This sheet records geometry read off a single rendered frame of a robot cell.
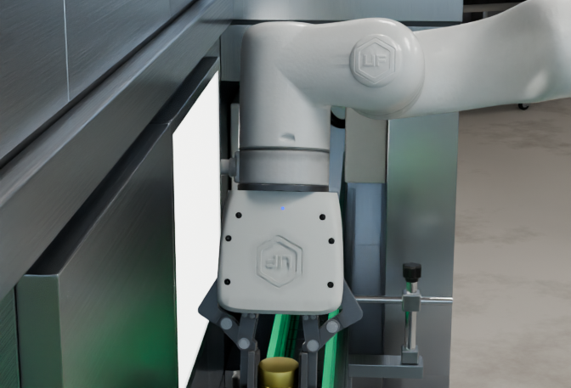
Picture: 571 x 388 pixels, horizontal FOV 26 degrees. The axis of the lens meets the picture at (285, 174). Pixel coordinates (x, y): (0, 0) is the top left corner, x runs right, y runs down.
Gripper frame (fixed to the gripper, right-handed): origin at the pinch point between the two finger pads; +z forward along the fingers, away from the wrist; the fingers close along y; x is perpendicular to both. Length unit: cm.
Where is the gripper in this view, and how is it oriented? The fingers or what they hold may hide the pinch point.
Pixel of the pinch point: (279, 374)
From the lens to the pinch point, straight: 102.2
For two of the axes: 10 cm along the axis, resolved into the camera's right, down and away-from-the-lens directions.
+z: -0.2, 10.0, -0.3
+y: 10.0, 0.2, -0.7
